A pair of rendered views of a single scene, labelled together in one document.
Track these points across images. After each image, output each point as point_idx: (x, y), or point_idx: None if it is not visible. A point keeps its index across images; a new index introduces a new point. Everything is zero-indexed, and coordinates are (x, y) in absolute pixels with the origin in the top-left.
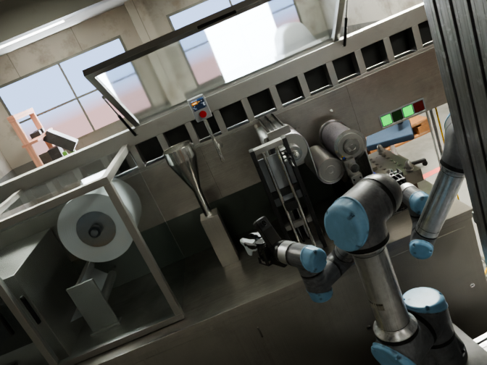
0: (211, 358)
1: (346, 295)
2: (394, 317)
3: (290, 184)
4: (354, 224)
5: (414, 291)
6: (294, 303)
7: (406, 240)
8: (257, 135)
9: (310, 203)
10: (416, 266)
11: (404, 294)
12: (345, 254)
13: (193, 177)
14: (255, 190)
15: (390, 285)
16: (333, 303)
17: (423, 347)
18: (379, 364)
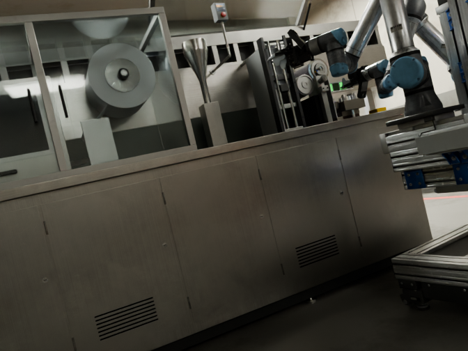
0: (216, 192)
1: (326, 157)
2: (408, 35)
3: (284, 71)
4: None
5: None
6: (288, 154)
7: (367, 117)
8: (242, 72)
9: (297, 90)
10: (372, 145)
11: None
12: (356, 45)
13: (204, 65)
14: (235, 116)
15: (405, 11)
16: (316, 161)
17: (424, 67)
18: (348, 233)
